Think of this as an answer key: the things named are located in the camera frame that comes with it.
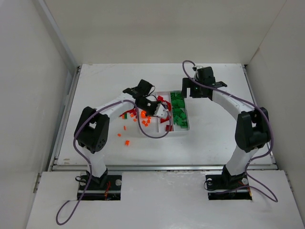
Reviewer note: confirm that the green lego pile in tray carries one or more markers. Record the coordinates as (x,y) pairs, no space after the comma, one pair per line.
(179,112)

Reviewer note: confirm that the red arch lego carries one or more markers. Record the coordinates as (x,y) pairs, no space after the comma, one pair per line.
(164,120)

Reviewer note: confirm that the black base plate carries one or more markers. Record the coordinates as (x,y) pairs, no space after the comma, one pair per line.
(108,190)
(220,187)

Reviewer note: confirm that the red flower print lego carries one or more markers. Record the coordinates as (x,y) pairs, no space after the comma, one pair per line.
(164,101)

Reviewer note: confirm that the orange lego pile in tray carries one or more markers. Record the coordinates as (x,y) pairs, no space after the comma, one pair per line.
(146,121)

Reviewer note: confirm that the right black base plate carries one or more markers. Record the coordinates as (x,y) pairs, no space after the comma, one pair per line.
(220,187)

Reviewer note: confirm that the red square lego in tray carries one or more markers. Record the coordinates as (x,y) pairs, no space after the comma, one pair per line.
(168,128)

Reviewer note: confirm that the red lego pile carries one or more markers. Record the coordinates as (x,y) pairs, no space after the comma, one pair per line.
(130,113)

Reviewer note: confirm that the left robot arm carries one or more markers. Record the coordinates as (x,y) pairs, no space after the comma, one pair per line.
(92,129)

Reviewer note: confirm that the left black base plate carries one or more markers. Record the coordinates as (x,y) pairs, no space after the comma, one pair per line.
(108,190)

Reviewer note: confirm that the aluminium rail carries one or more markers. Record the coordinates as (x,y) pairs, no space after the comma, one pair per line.
(157,168)

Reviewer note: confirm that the white three-compartment tray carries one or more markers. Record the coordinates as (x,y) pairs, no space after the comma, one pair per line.
(155,128)

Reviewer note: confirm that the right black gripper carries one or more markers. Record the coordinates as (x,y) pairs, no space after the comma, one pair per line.
(188,84)

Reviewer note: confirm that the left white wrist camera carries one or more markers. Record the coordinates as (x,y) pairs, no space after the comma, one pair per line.
(161,110)

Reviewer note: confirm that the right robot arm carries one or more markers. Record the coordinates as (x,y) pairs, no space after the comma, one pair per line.
(251,131)

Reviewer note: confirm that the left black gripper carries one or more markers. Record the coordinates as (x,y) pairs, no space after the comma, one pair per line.
(152,108)

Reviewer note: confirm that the orange dome lego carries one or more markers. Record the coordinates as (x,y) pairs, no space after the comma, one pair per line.
(143,114)

